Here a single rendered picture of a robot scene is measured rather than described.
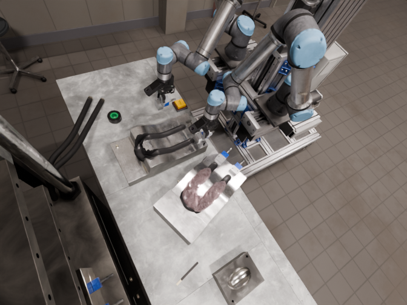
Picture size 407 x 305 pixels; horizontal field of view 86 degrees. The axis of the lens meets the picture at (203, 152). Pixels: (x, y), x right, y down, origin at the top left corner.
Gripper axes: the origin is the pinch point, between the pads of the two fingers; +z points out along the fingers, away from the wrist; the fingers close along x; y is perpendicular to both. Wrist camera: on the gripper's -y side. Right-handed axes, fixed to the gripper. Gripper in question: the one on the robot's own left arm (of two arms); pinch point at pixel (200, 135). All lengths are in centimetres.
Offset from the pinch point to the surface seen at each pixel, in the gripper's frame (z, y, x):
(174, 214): -0.1, -35.3, -33.7
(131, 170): 4.9, -43.8, -1.3
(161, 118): 10.9, -12.2, 27.0
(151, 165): -2.4, -34.4, -5.8
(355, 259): 91, 110, -142
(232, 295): 4, -28, -78
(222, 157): 2.8, 5.7, -17.6
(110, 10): 64, 20, 228
